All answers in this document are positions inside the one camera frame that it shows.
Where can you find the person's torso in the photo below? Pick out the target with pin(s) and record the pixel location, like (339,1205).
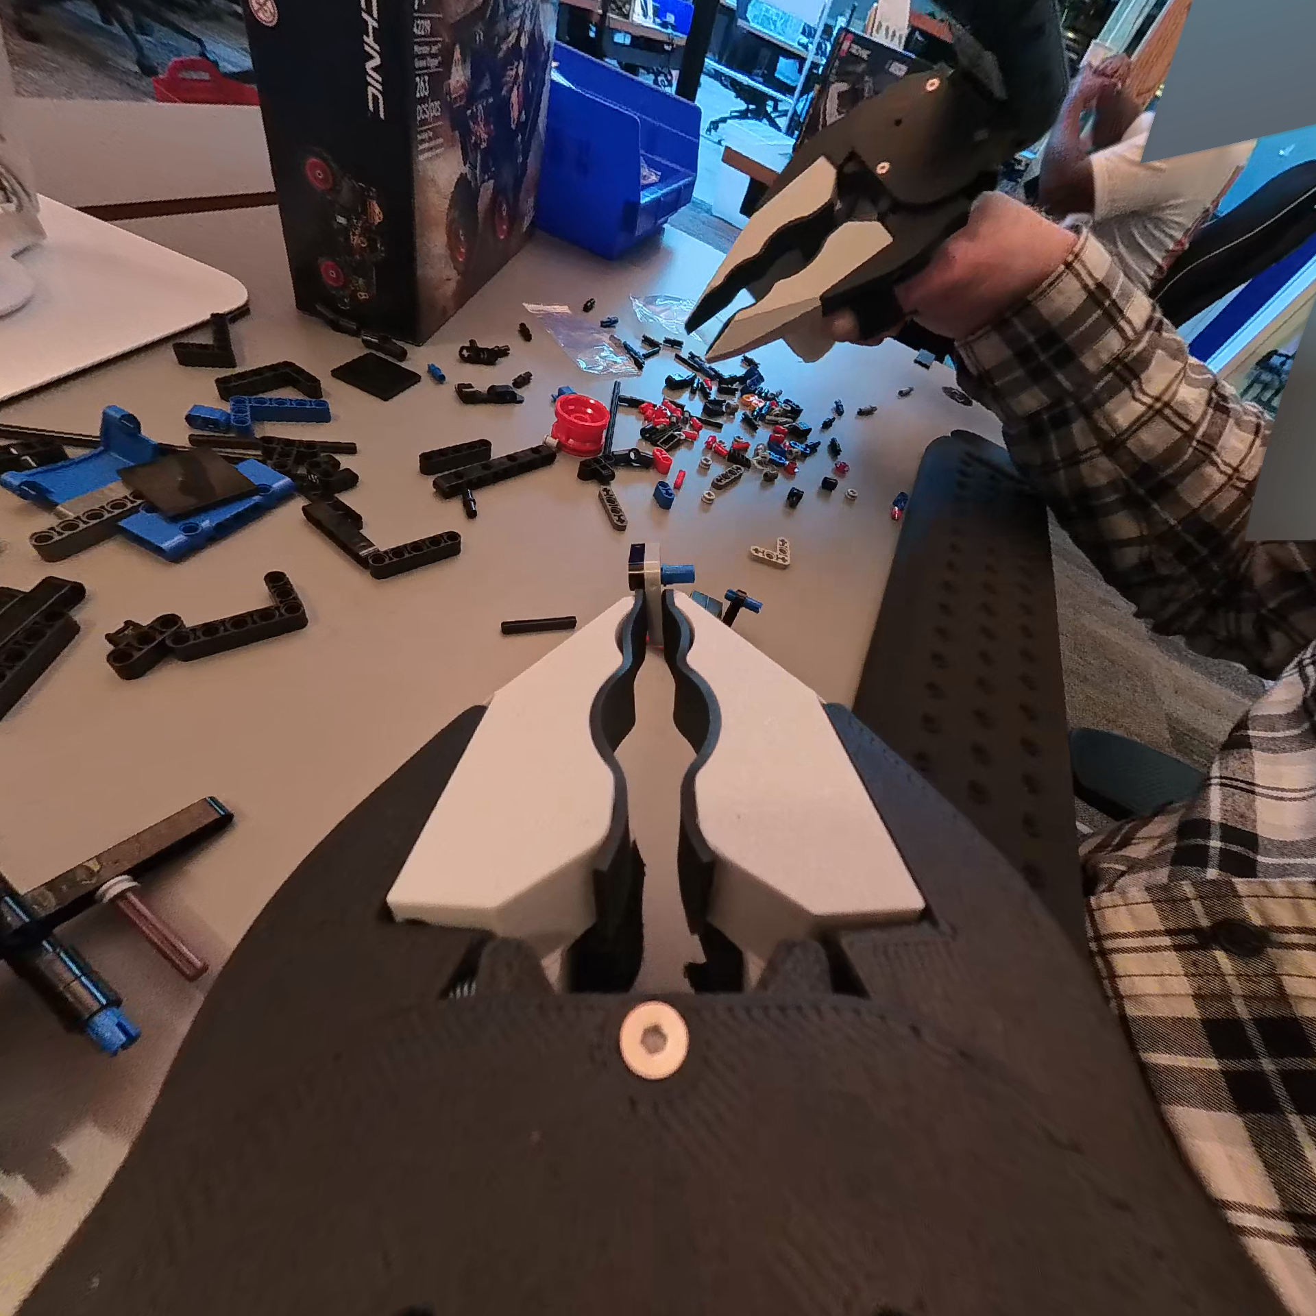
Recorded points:
(1213,976)

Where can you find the grey desk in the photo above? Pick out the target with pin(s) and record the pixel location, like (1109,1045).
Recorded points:
(411,699)

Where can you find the black long axle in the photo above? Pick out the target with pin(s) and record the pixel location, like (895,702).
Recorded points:
(237,444)
(611,422)
(52,431)

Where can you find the large clear plastic bag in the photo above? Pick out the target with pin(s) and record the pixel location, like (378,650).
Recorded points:
(586,339)

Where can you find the background toy set box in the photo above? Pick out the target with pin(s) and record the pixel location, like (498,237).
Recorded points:
(852,72)

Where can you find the white small angle connector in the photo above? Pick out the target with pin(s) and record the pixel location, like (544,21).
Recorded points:
(771,555)

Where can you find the black connector pair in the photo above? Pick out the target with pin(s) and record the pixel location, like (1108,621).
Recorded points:
(595,470)

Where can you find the black connector cluster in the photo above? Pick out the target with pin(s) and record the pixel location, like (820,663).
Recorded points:
(318,467)

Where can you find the dark grey short beam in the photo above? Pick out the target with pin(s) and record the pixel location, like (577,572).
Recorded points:
(88,523)

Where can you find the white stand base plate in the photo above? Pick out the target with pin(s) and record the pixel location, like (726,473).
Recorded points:
(124,298)

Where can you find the person's right forearm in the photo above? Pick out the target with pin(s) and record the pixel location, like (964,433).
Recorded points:
(1111,431)

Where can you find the blue angled beam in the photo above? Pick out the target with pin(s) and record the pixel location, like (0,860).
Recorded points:
(266,409)

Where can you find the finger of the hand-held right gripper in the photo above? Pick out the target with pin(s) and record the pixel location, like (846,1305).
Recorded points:
(782,232)
(812,282)

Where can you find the red plastic bin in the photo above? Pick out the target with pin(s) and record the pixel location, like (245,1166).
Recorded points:
(205,82)

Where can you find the black square tile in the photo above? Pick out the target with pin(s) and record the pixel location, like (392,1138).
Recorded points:
(190,481)
(375,375)

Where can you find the blue plastic storage bin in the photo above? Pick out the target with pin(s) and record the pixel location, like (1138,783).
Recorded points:
(586,174)

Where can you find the black short axle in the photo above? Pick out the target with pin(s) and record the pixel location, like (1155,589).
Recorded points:
(538,624)

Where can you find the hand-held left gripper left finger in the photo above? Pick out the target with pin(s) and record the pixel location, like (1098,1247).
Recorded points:
(503,823)

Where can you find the red wheel rim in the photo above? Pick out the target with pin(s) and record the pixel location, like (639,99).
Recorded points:
(578,423)

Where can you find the grey short flat beam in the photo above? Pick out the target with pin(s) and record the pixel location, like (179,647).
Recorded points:
(614,506)

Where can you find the black short straight beam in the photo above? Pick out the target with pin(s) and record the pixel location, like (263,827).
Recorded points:
(454,456)

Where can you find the pile of small pins connectors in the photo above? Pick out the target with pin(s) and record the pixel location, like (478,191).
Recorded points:
(658,411)

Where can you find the black angled beam flat plate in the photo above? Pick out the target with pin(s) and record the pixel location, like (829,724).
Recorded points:
(411,555)

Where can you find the black forked connector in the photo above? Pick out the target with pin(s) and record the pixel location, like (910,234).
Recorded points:
(483,353)

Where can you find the black angled beam with connector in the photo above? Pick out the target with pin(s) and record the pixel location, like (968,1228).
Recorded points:
(205,622)

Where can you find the black medium straight beam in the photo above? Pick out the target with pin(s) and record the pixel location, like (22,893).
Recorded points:
(494,470)

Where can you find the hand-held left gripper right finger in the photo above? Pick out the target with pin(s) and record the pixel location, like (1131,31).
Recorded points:
(812,823)

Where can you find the dark office chair seat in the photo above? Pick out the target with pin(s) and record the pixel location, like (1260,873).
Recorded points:
(1131,771)

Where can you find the person's right hand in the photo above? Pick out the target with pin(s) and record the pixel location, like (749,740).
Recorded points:
(997,257)

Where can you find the black office chair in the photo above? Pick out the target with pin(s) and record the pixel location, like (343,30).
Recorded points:
(1244,246)

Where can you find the small black blue brick assembly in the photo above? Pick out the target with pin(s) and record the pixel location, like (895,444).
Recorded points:
(677,572)

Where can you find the black toy set box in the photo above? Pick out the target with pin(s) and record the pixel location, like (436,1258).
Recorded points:
(359,205)

